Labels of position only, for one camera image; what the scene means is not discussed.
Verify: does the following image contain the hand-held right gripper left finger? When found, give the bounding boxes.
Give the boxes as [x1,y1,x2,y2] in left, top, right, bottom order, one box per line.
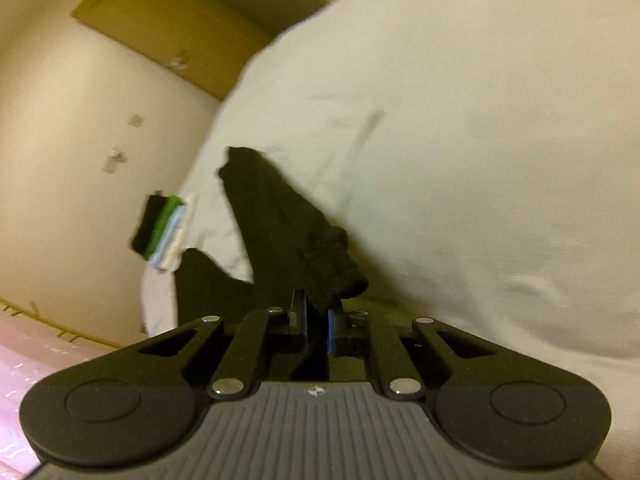
[131,287,309,401]

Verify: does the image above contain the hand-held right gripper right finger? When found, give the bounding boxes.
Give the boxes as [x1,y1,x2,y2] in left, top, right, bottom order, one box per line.
[326,307,506,403]

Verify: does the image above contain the black pants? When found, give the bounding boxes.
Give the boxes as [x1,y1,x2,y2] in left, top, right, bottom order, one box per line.
[175,146,371,341]

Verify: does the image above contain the light blue folded cloth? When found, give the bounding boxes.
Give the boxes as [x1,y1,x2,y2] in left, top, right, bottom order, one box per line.
[152,206,190,267]

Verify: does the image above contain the green folded cloth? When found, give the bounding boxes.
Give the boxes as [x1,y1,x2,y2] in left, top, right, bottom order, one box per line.
[149,195,187,260]

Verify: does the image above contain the black folded cloth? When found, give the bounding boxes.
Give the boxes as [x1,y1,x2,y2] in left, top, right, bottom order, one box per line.
[131,192,168,257]

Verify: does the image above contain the white duvet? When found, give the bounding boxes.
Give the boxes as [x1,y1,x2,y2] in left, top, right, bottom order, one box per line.
[139,0,640,463]

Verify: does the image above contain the pink patterned mat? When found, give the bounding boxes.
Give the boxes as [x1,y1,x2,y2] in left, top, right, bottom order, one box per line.
[0,310,118,480]

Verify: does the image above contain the brown wooden door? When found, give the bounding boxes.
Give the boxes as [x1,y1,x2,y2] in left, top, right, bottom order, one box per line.
[72,0,328,102]

